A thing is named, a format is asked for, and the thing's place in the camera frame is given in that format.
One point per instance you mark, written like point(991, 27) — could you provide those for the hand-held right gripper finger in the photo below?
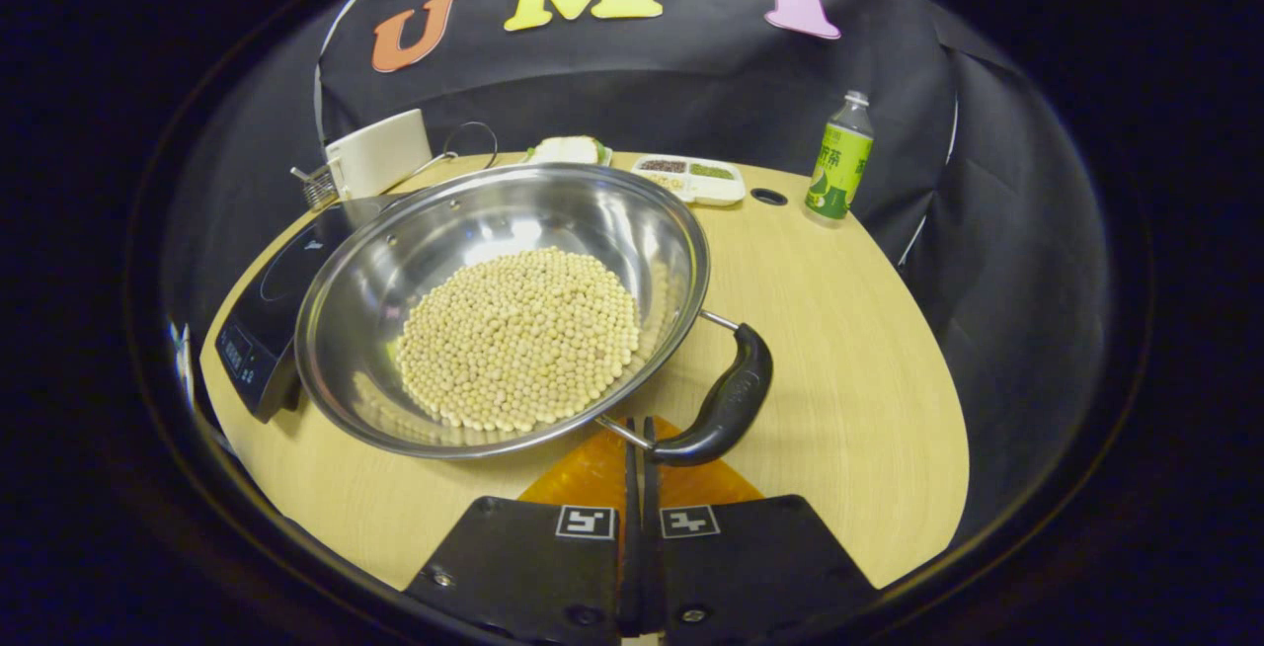
point(652, 557)
point(629, 557)

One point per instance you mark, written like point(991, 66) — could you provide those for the stainless steel pot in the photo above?
point(494, 216)

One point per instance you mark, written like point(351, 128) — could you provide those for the black induction cooktop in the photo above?
point(267, 320)

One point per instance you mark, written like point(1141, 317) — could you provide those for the pile of soybeans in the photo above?
point(518, 340)

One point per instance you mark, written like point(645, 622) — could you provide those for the white divided bean tray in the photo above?
point(691, 180)

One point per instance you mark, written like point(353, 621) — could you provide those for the white sandwich plate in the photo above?
point(604, 158)

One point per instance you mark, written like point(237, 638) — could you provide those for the sandwich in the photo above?
point(566, 149)

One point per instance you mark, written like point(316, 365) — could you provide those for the green drink bottle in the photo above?
point(839, 167)

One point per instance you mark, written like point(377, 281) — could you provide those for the black backdrop cloth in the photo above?
point(642, 93)

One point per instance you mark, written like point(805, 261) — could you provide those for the white toaster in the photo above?
point(380, 154)

